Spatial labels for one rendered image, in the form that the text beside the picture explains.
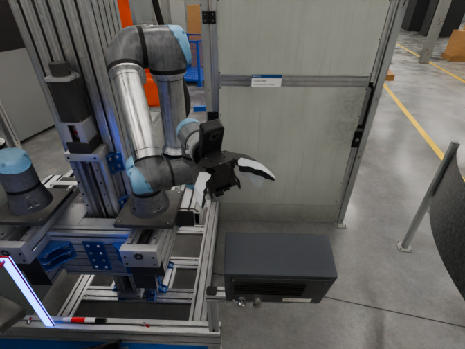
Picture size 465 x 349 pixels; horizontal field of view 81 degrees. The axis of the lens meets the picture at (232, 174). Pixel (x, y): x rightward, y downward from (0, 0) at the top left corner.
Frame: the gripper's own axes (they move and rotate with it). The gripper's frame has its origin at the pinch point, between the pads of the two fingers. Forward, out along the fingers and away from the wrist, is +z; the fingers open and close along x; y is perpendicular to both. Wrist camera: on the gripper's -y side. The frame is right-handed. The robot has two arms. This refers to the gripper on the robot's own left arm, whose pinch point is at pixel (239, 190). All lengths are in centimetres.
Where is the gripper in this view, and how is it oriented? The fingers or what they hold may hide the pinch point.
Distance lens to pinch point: 49.6
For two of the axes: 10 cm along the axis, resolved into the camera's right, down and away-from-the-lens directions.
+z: 4.0, 5.0, -7.7
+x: -9.1, 3.3, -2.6
